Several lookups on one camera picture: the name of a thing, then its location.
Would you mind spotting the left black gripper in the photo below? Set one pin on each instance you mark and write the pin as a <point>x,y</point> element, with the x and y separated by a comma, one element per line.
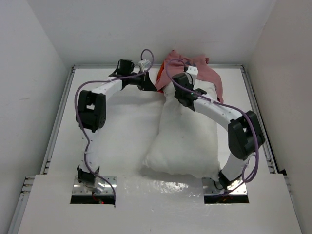
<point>146,84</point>

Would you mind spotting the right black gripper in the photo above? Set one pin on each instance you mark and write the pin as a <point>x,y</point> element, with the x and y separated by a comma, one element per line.
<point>176,94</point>

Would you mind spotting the red patterned pillowcase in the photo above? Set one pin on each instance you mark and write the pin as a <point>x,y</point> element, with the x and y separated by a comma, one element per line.
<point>176,63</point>

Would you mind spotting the white pillow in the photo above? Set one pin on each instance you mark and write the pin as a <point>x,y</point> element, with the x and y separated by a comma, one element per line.
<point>187,141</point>

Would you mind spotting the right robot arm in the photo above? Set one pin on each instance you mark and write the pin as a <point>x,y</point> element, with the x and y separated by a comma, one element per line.
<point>245,135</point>

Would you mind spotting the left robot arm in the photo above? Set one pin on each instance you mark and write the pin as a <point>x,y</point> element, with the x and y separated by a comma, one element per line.
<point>90,107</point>

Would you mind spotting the white front cover board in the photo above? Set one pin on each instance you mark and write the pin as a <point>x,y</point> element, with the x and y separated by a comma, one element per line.
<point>160,206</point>

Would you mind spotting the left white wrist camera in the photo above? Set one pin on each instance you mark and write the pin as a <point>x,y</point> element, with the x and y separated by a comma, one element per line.
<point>144,65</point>

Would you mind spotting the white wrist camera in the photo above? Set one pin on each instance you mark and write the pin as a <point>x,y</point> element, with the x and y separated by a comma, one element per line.
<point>144,65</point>
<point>192,71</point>

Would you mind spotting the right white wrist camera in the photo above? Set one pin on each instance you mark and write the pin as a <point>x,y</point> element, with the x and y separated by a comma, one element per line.
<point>192,71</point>

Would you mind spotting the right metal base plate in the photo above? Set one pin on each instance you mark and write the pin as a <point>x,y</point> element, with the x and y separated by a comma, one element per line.
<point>211,188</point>

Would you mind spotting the metal base plate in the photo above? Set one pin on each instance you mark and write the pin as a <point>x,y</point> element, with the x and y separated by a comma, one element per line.
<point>98,187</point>
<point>211,188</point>

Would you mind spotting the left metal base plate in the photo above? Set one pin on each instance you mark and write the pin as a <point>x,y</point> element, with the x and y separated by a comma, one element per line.
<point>98,187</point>

